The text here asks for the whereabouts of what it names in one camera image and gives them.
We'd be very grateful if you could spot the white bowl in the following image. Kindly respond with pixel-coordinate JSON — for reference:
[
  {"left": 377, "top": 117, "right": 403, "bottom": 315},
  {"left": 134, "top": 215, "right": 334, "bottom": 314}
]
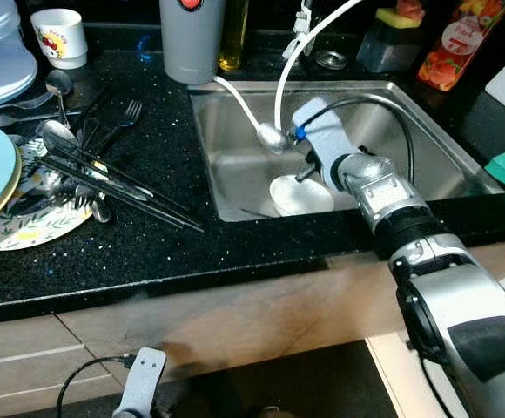
[{"left": 268, "top": 174, "right": 336, "bottom": 218}]

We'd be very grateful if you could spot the white flexible hose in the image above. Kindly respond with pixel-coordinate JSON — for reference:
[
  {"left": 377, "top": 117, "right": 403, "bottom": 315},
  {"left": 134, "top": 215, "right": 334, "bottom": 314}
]
[{"left": 211, "top": 0, "right": 367, "bottom": 145}]

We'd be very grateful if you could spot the orange dish soap bottle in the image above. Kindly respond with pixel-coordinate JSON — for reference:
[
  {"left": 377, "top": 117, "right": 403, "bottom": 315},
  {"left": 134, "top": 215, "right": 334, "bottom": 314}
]
[{"left": 416, "top": 0, "right": 505, "bottom": 92}]

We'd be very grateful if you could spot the grey drawer front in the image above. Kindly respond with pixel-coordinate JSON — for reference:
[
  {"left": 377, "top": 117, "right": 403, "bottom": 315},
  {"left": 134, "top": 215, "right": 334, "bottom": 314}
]
[
  {"left": 0, "top": 348, "right": 127, "bottom": 408},
  {"left": 0, "top": 313, "right": 84, "bottom": 365}
]

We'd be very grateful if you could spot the floral patterned plate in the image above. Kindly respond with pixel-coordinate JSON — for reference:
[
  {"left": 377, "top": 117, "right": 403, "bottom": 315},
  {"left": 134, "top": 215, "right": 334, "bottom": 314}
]
[{"left": 0, "top": 135, "right": 97, "bottom": 252}]

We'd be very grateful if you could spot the steel faucet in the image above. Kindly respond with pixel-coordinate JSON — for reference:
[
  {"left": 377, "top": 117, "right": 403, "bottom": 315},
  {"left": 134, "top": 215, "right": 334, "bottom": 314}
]
[{"left": 292, "top": 0, "right": 316, "bottom": 57}]

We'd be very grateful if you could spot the dark sponge holder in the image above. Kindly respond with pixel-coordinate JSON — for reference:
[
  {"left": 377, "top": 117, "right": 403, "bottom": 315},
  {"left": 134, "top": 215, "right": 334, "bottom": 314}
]
[{"left": 357, "top": 17, "right": 426, "bottom": 74}]

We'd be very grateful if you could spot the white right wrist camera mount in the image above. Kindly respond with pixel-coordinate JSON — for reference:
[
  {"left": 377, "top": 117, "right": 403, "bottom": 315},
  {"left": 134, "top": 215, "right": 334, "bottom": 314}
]
[{"left": 292, "top": 96, "right": 351, "bottom": 188}]

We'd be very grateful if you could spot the grey water filter cylinder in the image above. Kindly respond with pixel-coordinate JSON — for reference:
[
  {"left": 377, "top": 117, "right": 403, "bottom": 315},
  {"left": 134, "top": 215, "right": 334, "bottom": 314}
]
[{"left": 159, "top": 0, "right": 227, "bottom": 85}]

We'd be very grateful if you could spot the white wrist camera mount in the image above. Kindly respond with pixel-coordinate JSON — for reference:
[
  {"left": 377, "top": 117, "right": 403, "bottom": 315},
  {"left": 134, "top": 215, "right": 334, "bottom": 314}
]
[
  {"left": 113, "top": 347, "right": 168, "bottom": 418},
  {"left": 292, "top": 96, "right": 351, "bottom": 188}
]

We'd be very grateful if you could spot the olive oil bottle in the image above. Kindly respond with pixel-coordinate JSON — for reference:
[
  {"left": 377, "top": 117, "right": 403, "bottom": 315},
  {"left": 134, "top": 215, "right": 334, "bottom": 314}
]
[{"left": 218, "top": 0, "right": 252, "bottom": 73}]

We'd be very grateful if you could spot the stainless steel sink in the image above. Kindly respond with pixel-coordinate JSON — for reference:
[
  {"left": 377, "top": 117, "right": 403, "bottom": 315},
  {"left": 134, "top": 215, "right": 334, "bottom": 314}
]
[{"left": 188, "top": 80, "right": 505, "bottom": 223}]

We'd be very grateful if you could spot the white cartoon print mug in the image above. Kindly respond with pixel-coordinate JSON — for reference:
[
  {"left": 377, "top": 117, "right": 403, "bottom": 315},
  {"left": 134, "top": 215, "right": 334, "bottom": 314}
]
[{"left": 30, "top": 8, "right": 89, "bottom": 71}]

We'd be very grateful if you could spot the steel countertop ring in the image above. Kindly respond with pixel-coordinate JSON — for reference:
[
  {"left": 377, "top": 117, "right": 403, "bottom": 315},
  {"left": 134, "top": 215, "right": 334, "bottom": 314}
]
[{"left": 315, "top": 51, "right": 349, "bottom": 71}]

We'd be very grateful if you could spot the black floor mat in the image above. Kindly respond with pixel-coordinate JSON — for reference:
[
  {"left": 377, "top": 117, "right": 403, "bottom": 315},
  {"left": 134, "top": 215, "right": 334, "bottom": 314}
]
[{"left": 174, "top": 340, "right": 428, "bottom": 418}]

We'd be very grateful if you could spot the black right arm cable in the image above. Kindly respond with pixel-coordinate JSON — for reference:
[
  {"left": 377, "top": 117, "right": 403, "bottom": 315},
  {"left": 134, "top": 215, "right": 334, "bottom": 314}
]
[{"left": 300, "top": 94, "right": 417, "bottom": 188}]

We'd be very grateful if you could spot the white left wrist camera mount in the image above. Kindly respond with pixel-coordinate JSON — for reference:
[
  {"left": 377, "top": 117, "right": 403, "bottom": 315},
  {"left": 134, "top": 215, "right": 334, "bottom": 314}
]
[{"left": 113, "top": 347, "right": 168, "bottom": 418}]

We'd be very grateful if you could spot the white tiered food container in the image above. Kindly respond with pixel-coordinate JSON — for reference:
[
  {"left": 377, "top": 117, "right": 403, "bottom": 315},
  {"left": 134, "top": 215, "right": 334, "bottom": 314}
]
[{"left": 0, "top": 0, "right": 40, "bottom": 110}]

